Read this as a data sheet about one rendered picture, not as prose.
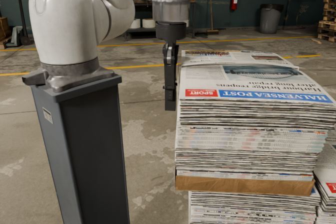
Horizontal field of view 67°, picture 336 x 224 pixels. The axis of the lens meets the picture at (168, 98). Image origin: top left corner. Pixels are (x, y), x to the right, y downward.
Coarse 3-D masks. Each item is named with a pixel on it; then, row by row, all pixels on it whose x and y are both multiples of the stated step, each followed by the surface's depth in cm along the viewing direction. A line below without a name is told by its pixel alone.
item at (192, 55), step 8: (184, 56) 70; (192, 56) 70; (200, 56) 70; (208, 56) 70; (216, 56) 70; (224, 56) 70; (232, 56) 70; (240, 56) 70; (248, 56) 70; (256, 56) 71; (264, 56) 71; (272, 56) 71; (280, 56) 71
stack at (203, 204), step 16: (320, 160) 66; (320, 176) 60; (192, 192) 58; (208, 192) 57; (224, 192) 57; (320, 192) 59; (192, 208) 60; (208, 208) 59; (224, 208) 59; (240, 208) 59; (256, 208) 58; (272, 208) 58; (288, 208) 58; (304, 208) 57; (320, 208) 58
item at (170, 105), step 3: (165, 90) 68; (174, 90) 68; (165, 93) 68; (174, 93) 68; (165, 96) 69; (174, 96) 68; (165, 99) 69; (174, 99) 69; (165, 102) 69; (168, 102) 69; (171, 102) 69; (174, 102) 69; (165, 105) 70; (168, 105) 70; (171, 105) 70; (174, 105) 70; (165, 108) 70; (168, 108) 70; (171, 108) 70; (174, 108) 70
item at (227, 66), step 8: (192, 64) 63; (200, 64) 63; (208, 64) 63; (216, 64) 63; (224, 64) 63; (232, 64) 63; (240, 64) 63; (248, 64) 63; (256, 64) 63; (264, 64) 63; (272, 64) 63; (288, 64) 63
